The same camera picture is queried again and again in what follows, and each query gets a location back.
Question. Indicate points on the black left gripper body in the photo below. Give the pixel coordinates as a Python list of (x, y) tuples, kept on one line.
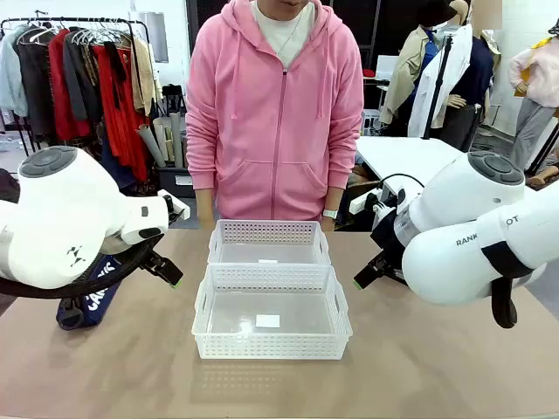
[(149, 261)]

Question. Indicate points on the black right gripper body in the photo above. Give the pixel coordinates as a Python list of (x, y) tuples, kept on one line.
[(391, 235)]

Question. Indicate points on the right gripper finger with green tip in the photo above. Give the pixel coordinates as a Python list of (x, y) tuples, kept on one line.
[(396, 271), (369, 275)]

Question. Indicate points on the navy Campus pencil case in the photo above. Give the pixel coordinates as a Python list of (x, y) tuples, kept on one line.
[(102, 288)]

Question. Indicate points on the person's left forearm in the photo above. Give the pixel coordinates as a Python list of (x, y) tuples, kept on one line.
[(342, 174)]

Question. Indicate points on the person's right forearm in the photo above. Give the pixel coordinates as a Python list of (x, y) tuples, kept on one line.
[(202, 174)]

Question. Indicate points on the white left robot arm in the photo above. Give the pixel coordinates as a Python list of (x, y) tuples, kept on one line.
[(65, 218)]

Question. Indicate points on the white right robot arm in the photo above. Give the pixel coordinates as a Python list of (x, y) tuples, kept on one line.
[(463, 209)]

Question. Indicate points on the person's left hand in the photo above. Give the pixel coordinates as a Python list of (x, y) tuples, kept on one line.
[(328, 224)]

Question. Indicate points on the person's right hand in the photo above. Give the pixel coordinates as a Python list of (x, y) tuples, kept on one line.
[(206, 220)]

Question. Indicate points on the silver wristwatch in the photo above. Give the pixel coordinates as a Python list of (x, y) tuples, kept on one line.
[(330, 214)]

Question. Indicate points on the grey storage box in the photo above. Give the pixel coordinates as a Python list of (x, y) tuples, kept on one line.
[(174, 181)]

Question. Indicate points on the white background table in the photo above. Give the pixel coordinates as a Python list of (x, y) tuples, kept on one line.
[(406, 153)]

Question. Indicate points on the white rectangular sticker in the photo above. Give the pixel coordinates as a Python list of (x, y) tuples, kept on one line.
[(268, 261), (268, 320)]

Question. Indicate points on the navy hanging garment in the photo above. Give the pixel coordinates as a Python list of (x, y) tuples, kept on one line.
[(114, 168)]

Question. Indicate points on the white perforated plastic basket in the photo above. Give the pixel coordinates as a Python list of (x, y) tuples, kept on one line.
[(271, 231), (271, 345)]

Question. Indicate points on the grey leaning paper roll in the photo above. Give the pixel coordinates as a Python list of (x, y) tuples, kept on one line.
[(152, 146)]

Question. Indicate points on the tall grey cardboard tube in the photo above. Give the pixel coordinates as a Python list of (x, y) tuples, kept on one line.
[(177, 139)]

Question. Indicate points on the cream paper roll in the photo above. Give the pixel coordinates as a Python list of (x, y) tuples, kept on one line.
[(160, 135)]

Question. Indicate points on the person in pink hoodie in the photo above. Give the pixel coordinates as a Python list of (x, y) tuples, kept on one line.
[(275, 144)]

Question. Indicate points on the mannequin in white lab coat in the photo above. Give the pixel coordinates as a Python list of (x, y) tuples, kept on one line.
[(432, 87)]

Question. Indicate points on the black tripod pole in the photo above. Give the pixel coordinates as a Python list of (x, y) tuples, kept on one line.
[(439, 87)]

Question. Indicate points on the mannequin in beige trench coat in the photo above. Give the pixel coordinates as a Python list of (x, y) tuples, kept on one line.
[(402, 78)]

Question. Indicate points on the black fabric cover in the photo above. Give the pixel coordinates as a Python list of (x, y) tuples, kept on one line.
[(8, 185)]

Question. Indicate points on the wooden mannequin feet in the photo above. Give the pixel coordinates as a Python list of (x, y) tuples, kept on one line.
[(543, 176)]

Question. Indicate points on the white sign board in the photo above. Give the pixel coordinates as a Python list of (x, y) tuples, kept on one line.
[(393, 67)]

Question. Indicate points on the beige hanging garment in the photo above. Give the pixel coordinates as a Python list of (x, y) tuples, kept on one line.
[(142, 74)]

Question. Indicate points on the red hanging jacket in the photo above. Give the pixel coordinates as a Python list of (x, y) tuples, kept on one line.
[(59, 96)]

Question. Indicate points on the black hanging scarf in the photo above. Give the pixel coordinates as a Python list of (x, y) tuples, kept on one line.
[(117, 74)]

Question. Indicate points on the mannequin in navy dress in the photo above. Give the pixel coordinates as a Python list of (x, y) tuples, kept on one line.
[(478, 65)]

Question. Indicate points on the grey hanging coat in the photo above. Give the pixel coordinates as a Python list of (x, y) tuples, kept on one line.
[(78, 83)]

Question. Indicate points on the dark charcoal hanging garment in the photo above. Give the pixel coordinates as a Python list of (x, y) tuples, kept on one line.
[(35, 87)]

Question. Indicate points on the black hat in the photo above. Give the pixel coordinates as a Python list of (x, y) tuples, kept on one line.
[(434, 11)]

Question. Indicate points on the pale blue hanging garment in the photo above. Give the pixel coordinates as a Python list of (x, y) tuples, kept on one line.
[(9, 74)]

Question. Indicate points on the black metal clothes rack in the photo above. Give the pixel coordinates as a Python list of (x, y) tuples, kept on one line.
[(87, 20)]

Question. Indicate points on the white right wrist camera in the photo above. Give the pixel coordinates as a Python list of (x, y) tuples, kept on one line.
[(360, 203)]

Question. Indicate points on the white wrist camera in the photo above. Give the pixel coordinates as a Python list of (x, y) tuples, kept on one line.
[(360, 203), (180, 212)]

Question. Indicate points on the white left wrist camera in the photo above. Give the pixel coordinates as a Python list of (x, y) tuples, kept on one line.
[(180, 212)]

